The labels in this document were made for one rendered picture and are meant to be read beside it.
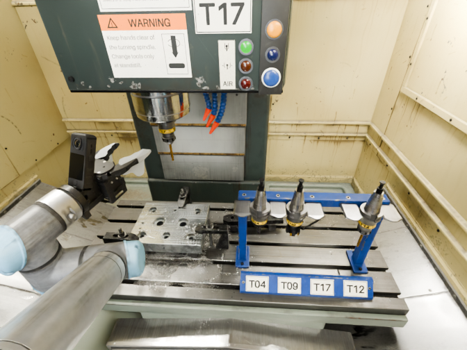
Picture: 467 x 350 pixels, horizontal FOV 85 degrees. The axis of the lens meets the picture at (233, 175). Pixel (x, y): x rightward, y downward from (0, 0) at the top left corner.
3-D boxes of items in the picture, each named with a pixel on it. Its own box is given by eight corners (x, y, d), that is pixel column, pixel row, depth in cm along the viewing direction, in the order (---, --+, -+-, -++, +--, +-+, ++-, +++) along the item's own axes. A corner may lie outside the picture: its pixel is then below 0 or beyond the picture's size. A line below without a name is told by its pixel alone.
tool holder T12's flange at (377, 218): (378, 210, 79) (380, 204, 77) (383, 224, 74) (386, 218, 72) (356, 207, 80) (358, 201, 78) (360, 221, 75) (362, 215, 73)
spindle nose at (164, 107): (193, 102, 82) (189, 62, 75) (187, 122, 69) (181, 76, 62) (144, 103, 82) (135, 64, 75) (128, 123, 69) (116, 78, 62)
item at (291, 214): (305, 207, 80) (306, 201, 79) (307, 221, 75) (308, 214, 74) (285, 205, 81) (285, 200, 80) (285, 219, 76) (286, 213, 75)
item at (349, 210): (364, 221, 74) (365, 219, 73) (345, 221, 74) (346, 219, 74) (356, 205, 79) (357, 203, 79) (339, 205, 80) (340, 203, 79)
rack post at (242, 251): (249, 268, 97) (250, 211, 80) (235, 267, 97) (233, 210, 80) (249, 247, 105) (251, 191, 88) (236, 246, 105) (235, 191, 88)
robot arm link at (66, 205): (27, 197, 48) (58, 207, 46) (49, 182, 51) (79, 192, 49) (46, 224, 53) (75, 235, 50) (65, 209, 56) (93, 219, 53)
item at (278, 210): (288, 219, 75) (288, 217, 75) (269, 219, 75) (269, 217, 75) (285, 203, 81) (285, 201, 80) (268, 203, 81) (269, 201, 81)
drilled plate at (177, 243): (201, 253, 98) (200, 245, 95) (128, 251, 100) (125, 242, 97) (210, 212, 117) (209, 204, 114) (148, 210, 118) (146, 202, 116)
